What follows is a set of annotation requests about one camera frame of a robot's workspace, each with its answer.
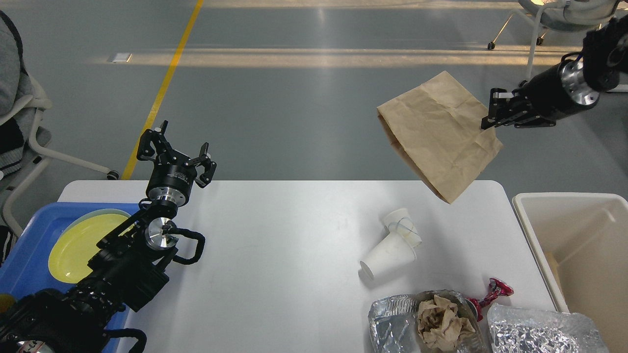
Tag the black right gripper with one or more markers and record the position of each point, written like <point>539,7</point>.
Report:
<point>557,93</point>

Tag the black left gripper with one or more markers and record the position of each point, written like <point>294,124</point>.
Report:
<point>168,181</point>

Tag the brown paper bag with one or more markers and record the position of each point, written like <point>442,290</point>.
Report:
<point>436,129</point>

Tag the yellow plate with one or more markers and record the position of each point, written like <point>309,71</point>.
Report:
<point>69,257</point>

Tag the dark teal mug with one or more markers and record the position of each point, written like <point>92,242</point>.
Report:
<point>6,302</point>

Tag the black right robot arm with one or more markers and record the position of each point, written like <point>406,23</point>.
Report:
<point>604,55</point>

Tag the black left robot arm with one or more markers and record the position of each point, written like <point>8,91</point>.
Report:
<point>128,270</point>

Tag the pale green plate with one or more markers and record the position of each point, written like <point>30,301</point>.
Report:
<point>94,213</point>

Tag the white office chair right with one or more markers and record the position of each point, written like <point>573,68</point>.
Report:
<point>558,15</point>

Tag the white office chair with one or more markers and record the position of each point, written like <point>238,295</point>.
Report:
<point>22,100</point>
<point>558,15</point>

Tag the white bar on floor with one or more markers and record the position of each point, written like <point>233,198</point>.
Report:
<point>621,88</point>

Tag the white floor socket plate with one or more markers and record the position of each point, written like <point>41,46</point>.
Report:
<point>120,58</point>

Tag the white plastic bin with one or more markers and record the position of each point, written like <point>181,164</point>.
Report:
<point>580,243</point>

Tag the white office chair left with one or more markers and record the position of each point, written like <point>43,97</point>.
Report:
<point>22,100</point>

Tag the clear plastic cup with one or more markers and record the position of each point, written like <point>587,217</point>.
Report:
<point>400,222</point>

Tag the white paper cup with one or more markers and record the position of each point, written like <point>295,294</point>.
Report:
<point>393,252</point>

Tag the blue plastic tray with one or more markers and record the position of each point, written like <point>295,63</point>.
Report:
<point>29,245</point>

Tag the aluminium foil sheet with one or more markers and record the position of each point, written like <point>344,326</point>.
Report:
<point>520,330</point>
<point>393,324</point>

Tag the crumpled brown paper napkin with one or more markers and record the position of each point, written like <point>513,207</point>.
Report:
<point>440,326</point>

